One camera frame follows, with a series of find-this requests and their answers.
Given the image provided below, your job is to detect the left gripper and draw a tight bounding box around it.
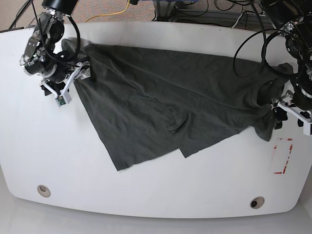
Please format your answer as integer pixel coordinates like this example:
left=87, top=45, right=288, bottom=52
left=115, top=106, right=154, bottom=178
left=272, top=90, right=312, bottom=130

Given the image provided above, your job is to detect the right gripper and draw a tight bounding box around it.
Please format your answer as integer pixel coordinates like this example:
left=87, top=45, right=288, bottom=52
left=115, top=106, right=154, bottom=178
left=40, top=60, right=97, bottom=98

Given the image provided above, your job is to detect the dark grey t-shirt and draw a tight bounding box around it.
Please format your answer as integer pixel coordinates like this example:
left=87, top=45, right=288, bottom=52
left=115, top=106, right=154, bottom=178
left=75, top=44, right=287, bottom=171

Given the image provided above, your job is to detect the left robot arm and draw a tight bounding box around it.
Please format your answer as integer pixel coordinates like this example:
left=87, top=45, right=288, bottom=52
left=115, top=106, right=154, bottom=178
left=259, top=0, right=312, bottom=136

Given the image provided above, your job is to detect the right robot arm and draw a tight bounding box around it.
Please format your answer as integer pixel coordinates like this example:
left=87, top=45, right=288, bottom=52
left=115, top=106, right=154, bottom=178
left=20, top=0, right=96, bottom=97

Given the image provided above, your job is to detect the red tape rectangle marking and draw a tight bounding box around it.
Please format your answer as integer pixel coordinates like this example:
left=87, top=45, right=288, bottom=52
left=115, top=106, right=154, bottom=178
left=271, top=138, right=294, bottom=175

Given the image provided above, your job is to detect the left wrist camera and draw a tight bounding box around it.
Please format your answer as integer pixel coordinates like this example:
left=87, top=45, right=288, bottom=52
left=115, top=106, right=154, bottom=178
left=303, top=121, right=312, bottom=136

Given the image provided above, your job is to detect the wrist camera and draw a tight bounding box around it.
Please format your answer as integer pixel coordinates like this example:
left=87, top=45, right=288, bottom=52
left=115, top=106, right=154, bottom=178
left=303, top=121, right=312, bottom=136
left=55, top=93, right=72, bottom=107

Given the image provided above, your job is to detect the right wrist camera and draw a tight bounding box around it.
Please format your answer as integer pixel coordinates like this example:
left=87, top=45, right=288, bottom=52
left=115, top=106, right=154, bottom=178
left=55, top=93, right=72, bottom=107

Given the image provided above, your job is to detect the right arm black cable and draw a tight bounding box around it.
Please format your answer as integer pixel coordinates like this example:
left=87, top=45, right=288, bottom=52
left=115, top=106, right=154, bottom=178
left=30, top=0, right=82, bottom=64

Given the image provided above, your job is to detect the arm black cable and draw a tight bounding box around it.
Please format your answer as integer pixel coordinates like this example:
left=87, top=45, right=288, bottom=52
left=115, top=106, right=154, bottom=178
left=30, top=0, right=82, bottom=64
left=233, top=0, right=293, bottom=80

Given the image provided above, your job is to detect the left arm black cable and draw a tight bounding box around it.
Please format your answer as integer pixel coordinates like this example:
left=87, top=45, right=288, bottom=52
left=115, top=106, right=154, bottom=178
left=233, top=0, right=293, bottom=80

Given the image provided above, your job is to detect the black cable on floor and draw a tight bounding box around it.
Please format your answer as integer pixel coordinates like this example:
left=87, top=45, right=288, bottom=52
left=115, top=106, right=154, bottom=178
left=9, top=0, right=32, bottom=29

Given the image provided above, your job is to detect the right table cable grommet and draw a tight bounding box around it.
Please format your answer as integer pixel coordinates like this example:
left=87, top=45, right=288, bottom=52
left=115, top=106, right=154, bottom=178
left=250, top=196, right=265, bottom=209

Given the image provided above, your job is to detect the table cable grommet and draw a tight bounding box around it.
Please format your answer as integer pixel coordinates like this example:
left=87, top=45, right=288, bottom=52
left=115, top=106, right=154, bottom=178
left=37, top=185, right=51, bottom=198
left=250, top=196, right=265, bottom=209

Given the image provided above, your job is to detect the yellow cable on floor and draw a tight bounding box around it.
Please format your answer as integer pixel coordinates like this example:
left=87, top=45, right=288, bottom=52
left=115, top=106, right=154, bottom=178
left=85, top=0, right=130, bottom=23

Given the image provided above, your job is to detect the left table cable grommet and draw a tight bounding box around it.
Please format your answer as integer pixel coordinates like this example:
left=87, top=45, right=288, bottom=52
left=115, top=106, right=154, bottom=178
left=37, top=185, right=51, bottom=198

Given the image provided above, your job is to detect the aluminium frame stand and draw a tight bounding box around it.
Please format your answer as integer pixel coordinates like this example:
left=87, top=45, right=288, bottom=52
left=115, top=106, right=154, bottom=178
left=152, top=0, right=259, bottom=29

